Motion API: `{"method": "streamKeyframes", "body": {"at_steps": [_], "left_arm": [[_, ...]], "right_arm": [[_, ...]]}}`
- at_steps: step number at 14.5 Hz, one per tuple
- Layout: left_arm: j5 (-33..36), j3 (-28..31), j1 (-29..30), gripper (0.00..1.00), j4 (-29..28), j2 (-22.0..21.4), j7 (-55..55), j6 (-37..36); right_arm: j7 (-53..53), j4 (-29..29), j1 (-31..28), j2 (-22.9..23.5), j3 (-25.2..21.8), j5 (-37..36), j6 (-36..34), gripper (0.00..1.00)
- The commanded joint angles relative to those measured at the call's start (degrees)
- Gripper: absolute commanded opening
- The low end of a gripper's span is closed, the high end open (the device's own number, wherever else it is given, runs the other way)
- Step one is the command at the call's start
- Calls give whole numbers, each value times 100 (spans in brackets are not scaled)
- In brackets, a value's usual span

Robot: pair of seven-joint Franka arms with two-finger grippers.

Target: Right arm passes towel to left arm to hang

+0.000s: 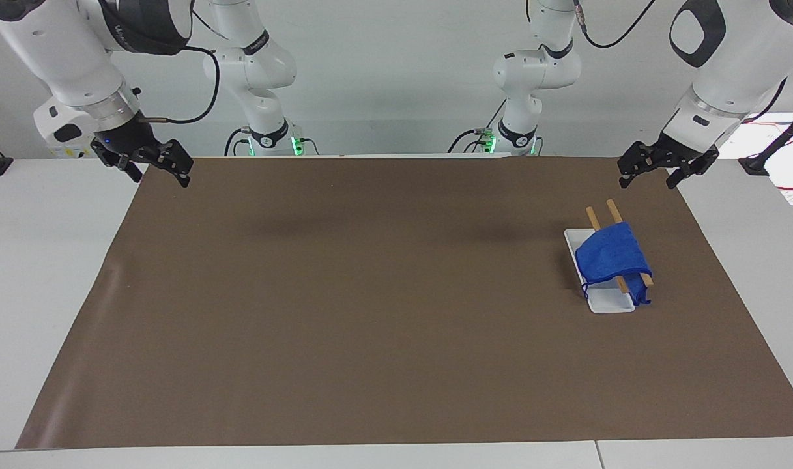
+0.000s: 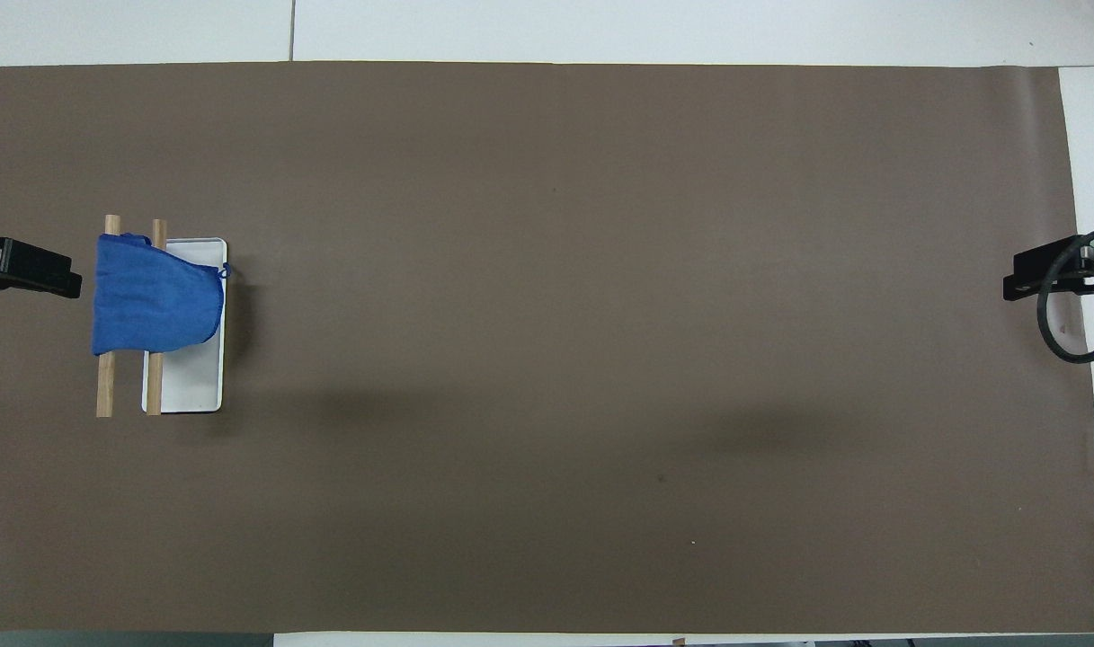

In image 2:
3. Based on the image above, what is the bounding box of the wooden rod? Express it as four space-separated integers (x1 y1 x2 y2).
96 215 121 419
145 218 170 417

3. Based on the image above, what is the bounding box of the black stand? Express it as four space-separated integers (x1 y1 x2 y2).
0 236 84 300
1002 235 1094 315

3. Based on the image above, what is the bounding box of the white rack base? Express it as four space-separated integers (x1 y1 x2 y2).
141 237 228 414

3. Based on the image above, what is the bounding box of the black cable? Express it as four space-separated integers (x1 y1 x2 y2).
1036 224 1094 365

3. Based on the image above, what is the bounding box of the blue towel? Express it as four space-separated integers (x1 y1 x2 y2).
92 233 232 357

